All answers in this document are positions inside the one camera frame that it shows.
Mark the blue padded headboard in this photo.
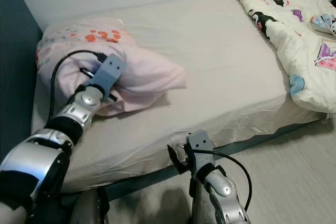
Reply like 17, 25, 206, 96
0, 0, 43, 146

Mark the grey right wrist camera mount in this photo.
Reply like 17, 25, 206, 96
186, 131, 213, 169

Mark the pink patterned pillow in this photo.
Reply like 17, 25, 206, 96
36, 18, 187, 117

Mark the grey robot left leg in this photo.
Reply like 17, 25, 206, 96
68, 187, 111, 224

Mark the grey robot right leg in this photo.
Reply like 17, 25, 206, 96
189, 179, 211, 224

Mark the beige sheeted mattress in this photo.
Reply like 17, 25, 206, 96
31, 0, 329, 190

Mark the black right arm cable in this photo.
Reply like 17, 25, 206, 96
194, 150, 253, 211

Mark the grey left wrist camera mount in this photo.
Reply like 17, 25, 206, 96
87, 54, 128, 99

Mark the grey robot leg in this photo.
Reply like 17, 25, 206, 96
68, 187, 111, 224
189, 179, 211, 224

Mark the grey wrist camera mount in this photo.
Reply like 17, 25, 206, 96
186, 131, 213, 169
87, 54, 128, 99

